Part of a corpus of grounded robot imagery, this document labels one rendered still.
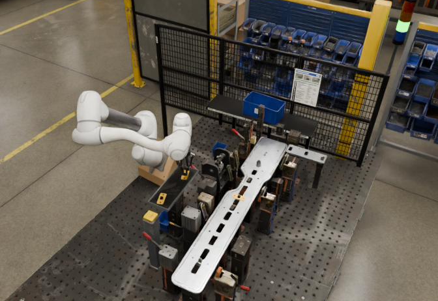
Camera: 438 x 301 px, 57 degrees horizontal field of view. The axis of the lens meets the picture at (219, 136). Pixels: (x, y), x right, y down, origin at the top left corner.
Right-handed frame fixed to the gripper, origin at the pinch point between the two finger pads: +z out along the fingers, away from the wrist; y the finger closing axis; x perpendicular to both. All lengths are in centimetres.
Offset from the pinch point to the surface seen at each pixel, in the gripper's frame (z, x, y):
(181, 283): 20, -64, 10
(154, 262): 45, -38, -14
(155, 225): 9.5, -36.9, -9.9
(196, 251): 20, -44, 15
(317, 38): 5, 220, 95
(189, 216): 9.3, -28.3, 8.3
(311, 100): 0, 92, 82
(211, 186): 12.5, 0.4, 16.6
